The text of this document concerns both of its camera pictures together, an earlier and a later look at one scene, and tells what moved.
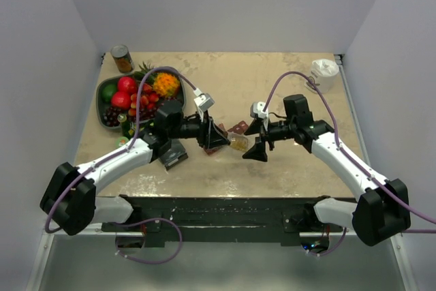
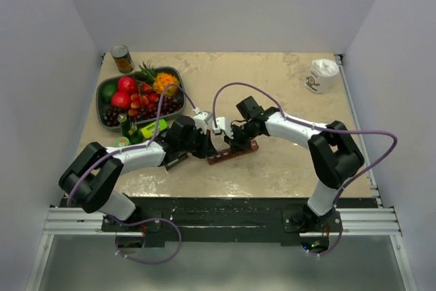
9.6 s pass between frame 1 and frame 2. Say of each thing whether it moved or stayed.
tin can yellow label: stayed
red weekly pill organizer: moved
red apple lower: stayed
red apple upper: stayed
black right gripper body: moved
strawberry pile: stayed
